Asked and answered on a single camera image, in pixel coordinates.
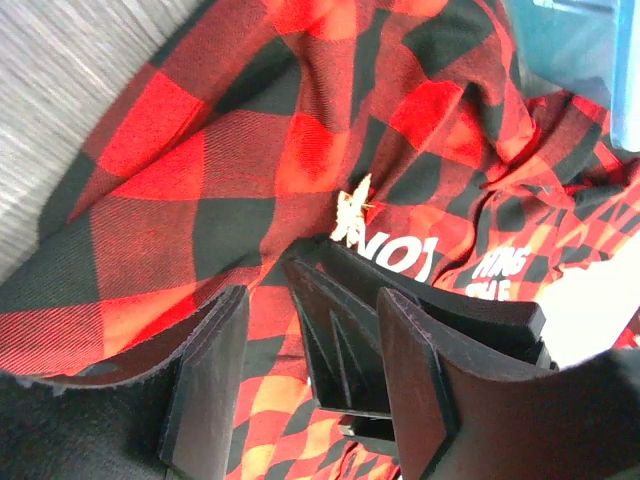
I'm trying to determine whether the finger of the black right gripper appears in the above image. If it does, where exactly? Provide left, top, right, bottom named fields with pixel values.
left=284, top=260, right=398, bottom=455
left=321, top=243, right=558, bottom=370

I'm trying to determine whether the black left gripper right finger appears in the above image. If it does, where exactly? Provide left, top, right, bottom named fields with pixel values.
left=377, top=289, right=639, bottom=479

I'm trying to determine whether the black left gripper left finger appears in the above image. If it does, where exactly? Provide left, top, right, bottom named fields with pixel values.
left=1, top=286, right=249, bottom=479

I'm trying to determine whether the gold maple leaf brooch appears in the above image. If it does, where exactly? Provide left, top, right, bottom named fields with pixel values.
left=329, top=174, right=373, bottom=248

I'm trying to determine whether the red black plaid shirt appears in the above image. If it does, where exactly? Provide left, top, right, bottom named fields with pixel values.
left=1, top=1, right=639, bottom=479

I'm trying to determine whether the teal plastic bin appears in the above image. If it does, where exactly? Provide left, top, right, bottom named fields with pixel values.
left=503, top=0, right=639, bottom=152

